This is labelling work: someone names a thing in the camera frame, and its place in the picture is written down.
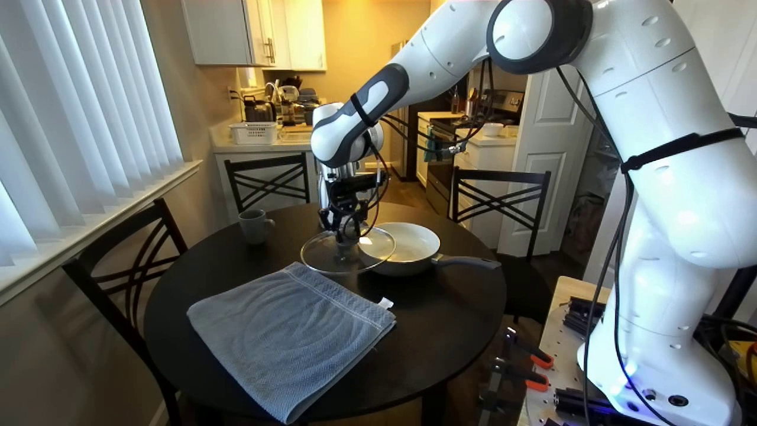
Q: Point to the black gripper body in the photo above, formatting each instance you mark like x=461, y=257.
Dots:
x=347, y=202

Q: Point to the round glass lid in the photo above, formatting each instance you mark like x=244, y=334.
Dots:
x=322, y=257

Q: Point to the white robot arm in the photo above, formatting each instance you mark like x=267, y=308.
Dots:
x=670, y=197

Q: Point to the white kitchen counter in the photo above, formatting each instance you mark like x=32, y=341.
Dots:
x=298, y=141

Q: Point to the grey mug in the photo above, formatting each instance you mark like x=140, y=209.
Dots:
x=253, y=228

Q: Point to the black chair crossed backrest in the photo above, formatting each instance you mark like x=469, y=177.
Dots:
x=267, y=159
x=500, y=173

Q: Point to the black coffee maker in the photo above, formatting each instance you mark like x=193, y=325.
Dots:
x=280, y=97

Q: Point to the light blue towel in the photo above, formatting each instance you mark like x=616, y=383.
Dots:
x=284, y=340

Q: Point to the black chair curved backrest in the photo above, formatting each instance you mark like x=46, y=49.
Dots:
x=157, y=212

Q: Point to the white panel door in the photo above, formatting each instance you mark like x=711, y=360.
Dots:
x=551, y=142

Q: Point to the white robot mounting table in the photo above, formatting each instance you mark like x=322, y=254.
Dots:
x=557, y=316

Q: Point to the white vertical blinds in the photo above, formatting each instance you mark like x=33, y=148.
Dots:
x=78, y=96

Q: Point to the white wall cabinet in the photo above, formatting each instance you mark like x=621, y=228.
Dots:
x=220, y=31

